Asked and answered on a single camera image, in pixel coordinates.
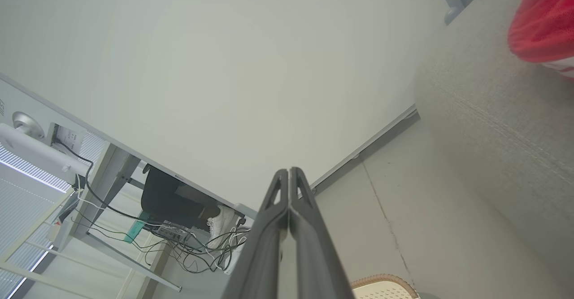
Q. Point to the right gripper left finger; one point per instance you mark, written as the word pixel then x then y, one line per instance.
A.
pixel 262 249

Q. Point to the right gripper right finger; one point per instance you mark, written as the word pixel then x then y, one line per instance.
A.
pixel 314 249

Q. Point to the red sports jersey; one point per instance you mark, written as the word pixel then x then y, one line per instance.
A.
pixel 545 21

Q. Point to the white laundry basket brown rim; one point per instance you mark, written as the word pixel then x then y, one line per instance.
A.
pixel 385 288

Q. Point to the black plug adapter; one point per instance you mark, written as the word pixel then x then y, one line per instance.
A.
pixel 242 222

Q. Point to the white sneaker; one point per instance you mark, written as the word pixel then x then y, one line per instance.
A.
pixel 220 223

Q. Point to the grey multi-socket box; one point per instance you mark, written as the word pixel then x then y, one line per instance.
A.
pixel 172 231

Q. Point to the black trouser leg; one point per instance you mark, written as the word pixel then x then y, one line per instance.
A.
pixel 172 200

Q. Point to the green flat strip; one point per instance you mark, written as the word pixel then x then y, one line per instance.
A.
pixel 135 228

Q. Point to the large white partition panel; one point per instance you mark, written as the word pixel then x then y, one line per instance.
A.
pixel 233 75

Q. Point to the grey fabric sofa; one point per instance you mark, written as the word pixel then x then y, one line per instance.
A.
pixel 506 124

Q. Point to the silver computer monitor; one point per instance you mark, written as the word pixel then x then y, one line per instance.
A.
pixel 27 142

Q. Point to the white frame desk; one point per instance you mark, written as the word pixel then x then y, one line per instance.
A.
pixel 107 187

